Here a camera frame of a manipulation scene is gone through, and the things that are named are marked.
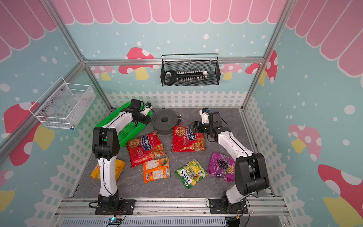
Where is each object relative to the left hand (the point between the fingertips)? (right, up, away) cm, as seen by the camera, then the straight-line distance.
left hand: (148, 120), depth 104 cm
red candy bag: (+1, -18, -12) cm, 22 cm away
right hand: (+33, -3, -16) cm, 37 cm away
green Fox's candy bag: (+31, -32, -21) cm, 49 cm away
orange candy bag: (+10, -30, -19) cm, 37 cm away
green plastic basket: (-9, -8, -12) cm, 18 cm away
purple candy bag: (+49, -28, -21) cm, 60 cm away
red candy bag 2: (+26, -14, -7) cm, 31 cm away
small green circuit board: (-9, -53, -32) cm, 62 cm away
